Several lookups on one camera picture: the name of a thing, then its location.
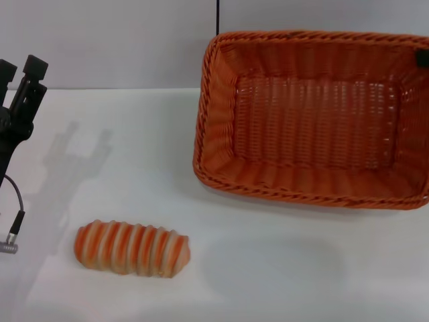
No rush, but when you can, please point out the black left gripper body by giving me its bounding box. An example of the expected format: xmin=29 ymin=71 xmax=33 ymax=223
xmin=0 ymin=104 xmax=35 ymax=189

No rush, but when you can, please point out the orange striped toy bread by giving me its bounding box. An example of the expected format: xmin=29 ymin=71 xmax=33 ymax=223
xmin=74 ymin=219 xmax=191 ymax=279

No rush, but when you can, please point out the grey cable with metal plug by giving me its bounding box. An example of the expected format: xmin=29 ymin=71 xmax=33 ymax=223
xmin=0 ymin=173 xmax=27 ymax=255

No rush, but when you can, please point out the orange woven plastic basket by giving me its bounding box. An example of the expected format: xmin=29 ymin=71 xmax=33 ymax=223
xmin=192 ymin=30 xmax=429 ymax=210

